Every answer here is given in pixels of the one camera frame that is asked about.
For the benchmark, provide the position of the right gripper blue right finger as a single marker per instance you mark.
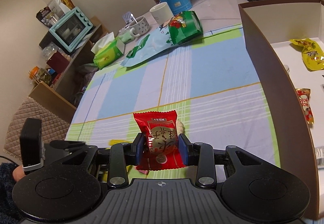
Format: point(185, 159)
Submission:
point(185, 148)

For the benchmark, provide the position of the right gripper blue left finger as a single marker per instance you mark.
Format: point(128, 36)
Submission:
point(137, 147)

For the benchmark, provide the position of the red snack packet gold label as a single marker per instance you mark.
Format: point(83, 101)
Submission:
point(161, 146)

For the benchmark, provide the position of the plaid tablecloth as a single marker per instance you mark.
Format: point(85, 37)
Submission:
point(211, 84)

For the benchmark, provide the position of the quilted brown cushion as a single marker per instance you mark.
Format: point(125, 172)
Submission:
point(33, 124)

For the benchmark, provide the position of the wooden shelf unit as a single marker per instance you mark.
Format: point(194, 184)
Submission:
point(56, 99)

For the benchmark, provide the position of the green tissue pack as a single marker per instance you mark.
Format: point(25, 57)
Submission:
point(107, 50)

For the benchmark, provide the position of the grey patterned mug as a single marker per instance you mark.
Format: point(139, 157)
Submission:
point(139, 26)

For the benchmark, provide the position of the green snack bag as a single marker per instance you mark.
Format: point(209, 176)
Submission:
point(184, 27)

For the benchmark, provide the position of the red yellow candy packet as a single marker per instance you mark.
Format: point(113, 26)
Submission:
point(304, 96)

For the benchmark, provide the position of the teal mini oven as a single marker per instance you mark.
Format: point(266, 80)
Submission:
point(71, 29)

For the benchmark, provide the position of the white ceramic cup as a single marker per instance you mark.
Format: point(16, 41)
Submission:
point(161, 13)

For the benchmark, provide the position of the brown white storage box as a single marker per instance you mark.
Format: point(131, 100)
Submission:
point(268, 26)

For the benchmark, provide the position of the yellow snack packet large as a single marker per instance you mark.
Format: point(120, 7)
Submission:
point(312, 54)

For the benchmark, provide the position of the white ring biscuit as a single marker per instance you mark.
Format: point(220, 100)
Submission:
point(179, 127)

